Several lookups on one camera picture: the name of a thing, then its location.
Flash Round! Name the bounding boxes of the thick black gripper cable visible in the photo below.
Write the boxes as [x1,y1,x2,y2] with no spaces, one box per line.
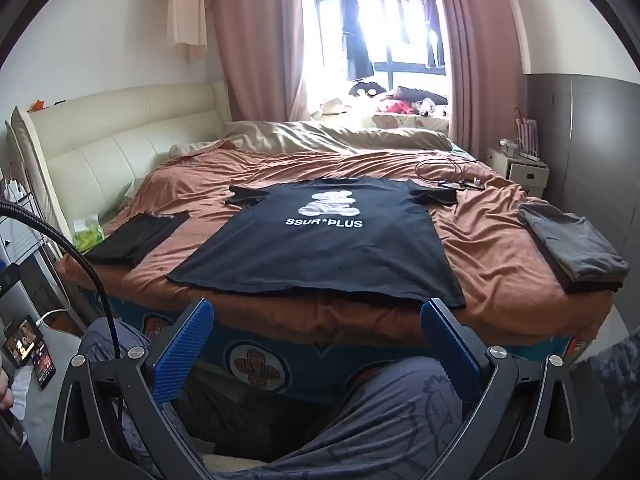
[0,199,132,361]

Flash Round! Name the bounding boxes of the person's grey patterned pants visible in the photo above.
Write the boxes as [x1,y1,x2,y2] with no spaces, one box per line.
[77,317,501,480]

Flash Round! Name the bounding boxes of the cluttered bedside shelf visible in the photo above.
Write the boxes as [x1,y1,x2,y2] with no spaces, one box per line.
[0,160,66,321]

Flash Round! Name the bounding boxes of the cream hanging cloth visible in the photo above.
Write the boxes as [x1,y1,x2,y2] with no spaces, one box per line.
[166,0,208,63]

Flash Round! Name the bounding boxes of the beige duvet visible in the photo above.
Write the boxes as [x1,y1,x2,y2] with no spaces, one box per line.
[169,120,453,158]

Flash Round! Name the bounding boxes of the cream padded headboard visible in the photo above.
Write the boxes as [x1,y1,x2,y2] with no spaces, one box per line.
[10,80,231,261]

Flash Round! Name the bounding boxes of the black printed t-shirt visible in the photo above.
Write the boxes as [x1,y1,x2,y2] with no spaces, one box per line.
[166,176,467,309]

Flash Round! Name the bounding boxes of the green tissue pack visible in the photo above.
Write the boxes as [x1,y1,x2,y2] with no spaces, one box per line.
[72,215,106,253]

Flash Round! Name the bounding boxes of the white nightstand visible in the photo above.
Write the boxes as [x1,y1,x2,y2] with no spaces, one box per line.
[487,147,550,198]

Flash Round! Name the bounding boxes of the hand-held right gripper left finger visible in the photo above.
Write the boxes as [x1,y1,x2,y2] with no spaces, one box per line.
[50,297,216,480]

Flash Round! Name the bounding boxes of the striped bag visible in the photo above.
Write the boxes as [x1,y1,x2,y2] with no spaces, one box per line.
[515,107,540,156]

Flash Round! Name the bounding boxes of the grey folded shirt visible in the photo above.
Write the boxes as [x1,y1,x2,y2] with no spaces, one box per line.
[516,201,630,281]

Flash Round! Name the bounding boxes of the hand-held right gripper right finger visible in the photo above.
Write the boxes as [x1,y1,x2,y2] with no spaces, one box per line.
[420,297,618,480]

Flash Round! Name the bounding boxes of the smartphone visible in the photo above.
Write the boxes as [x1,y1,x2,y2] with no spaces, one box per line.
[32,342,57,391]
[2,315,45,368]

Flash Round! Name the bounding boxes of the brown fleece blanket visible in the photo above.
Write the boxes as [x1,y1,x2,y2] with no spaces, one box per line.
[55,147,613,356]

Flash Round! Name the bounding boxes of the thin black cable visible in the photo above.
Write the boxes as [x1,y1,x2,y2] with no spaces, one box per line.
[416,157,486,192]

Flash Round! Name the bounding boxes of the dark hanging garment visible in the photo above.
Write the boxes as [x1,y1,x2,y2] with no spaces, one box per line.
[341,0,375,81]
[420,0,446,68]

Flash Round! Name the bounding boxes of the black folded clothes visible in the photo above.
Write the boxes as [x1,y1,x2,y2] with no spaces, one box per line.
[85,211,192,267]

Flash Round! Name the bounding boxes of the black and white plush pillow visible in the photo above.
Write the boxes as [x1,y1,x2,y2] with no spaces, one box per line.
[349,80,388,99]

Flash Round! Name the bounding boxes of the pink curtain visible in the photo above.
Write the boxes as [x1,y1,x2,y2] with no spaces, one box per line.
[207,0,313,123]
[425,0,531,136]

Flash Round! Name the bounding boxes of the white plush toy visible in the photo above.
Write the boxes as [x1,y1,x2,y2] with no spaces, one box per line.
[310,96,351,118]

